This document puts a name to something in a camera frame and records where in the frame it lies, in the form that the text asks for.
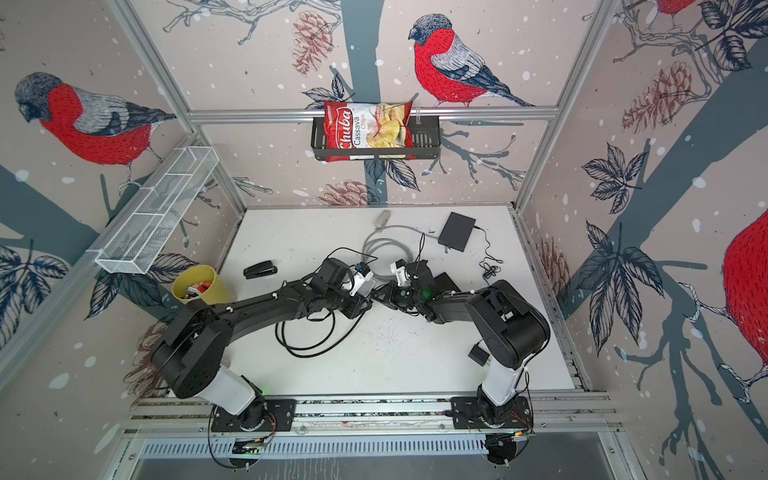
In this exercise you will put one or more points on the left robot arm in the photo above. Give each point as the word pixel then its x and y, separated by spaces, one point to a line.
pixel 188 356

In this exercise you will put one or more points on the grey USB adapter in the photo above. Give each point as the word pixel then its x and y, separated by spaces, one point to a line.
pixel 382 220

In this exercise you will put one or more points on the ribbed black network switch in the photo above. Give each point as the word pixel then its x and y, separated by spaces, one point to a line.
pixel 444 285

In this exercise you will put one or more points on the yellow cup with markers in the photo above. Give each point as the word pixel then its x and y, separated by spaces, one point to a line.
pixel 201 282

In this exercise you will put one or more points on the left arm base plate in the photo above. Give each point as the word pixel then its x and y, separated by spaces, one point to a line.
pixel 264 415

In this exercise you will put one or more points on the red chips bag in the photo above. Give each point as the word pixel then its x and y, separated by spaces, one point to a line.
pixel 355 126

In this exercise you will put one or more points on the black wire wall basket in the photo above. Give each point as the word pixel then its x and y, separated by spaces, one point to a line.
pixel 424 134

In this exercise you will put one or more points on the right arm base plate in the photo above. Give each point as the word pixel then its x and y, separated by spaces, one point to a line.
pixel 475 413

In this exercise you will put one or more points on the black stapler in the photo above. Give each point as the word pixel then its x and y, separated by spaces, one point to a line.
pixel 260 270

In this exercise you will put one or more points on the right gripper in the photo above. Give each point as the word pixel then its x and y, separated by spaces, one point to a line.
pixel 390 291

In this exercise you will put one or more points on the white mesh wall shelf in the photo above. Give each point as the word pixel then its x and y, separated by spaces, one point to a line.
pixel 143 235

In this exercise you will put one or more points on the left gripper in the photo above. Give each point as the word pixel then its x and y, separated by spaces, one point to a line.
pixel 357 308

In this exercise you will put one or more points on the right black power adapter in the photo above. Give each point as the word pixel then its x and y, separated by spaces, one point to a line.
pixel 479 355

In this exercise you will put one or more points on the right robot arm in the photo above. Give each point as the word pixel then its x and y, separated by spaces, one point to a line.
pixel 513 331

